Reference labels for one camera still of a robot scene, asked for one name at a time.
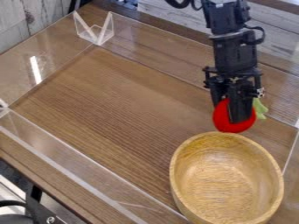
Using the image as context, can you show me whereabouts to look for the clear acrylic tray walls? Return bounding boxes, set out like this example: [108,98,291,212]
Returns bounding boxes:
[0,10,299,224]

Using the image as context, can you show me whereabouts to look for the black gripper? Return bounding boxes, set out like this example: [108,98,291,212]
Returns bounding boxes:
[203,30,264,124]

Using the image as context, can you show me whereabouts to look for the clear acrylic corner bracket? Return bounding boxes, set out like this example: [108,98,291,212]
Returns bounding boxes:
[72,12,115,46]

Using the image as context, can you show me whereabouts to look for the oval wooden bowl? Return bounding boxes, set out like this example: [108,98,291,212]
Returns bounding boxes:
[169,131,284,224]

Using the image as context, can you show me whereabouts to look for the red felt strawberry toy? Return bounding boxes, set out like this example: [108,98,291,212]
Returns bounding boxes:
[212,98,268,133]

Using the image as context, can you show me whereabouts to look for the black table clamp bracket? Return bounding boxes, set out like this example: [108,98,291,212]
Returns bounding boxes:
[25,185,68,224]

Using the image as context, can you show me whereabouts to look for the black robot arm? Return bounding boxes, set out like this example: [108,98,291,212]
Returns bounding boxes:
[200,0,266,124]

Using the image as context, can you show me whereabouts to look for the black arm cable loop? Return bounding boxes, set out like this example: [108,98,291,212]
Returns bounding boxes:
[244,25,267,46]

